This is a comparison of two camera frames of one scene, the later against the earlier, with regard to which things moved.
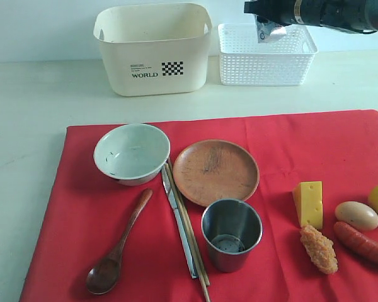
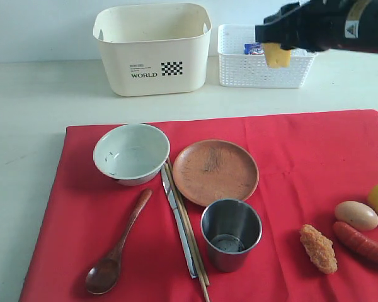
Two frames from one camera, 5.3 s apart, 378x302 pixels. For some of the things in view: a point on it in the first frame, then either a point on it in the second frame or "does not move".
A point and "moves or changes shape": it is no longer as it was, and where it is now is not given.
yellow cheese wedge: x=308 y=197 -> x=276 y=56
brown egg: x=358 y=214 does not move
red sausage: x=369 y=249 does not move
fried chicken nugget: x=320 y=250 does not move
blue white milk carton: x=267 y=31 moves or changes shape
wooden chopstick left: x=205 y=292 does not move
